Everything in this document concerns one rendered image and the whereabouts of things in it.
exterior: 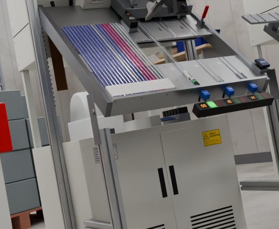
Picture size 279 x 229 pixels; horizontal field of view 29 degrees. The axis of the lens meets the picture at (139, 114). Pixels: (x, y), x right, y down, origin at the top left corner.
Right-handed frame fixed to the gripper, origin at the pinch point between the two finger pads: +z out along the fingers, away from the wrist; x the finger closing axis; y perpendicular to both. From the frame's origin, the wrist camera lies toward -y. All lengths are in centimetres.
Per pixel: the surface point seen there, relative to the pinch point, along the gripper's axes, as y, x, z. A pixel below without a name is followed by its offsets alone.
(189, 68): -21.0, -4.0, 5.9
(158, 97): -35.3, 18.1, 2.4
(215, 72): -25.6, -13.0, 4.8
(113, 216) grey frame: -64, 42, 24
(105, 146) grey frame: -46, 41, 11
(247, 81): -35.0, -20.8, 0.9
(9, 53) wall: 521, -143, 548
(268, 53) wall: 185, -320, 240
